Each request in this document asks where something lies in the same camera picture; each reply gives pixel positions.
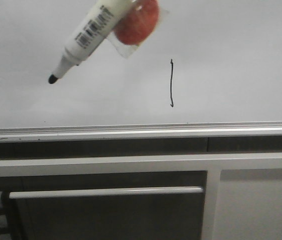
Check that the white horizontal round bar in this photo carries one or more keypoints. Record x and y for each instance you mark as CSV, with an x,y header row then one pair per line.
x,y
106,192

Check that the red round magnet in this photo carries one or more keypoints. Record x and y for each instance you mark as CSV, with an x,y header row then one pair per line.
x,y
139,23

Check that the aluminium whiteboard tray rail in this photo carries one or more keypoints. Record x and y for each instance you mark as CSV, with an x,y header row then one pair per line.
x,y
140,131

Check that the white metal stand frame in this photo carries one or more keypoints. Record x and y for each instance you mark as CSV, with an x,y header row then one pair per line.
x,y
243,192

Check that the white black-tip marker pen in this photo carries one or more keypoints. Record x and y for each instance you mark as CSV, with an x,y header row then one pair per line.
x,y
90,33

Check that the white whiteboard surface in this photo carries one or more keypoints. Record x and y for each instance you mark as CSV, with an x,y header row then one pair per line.
x,y
209,61

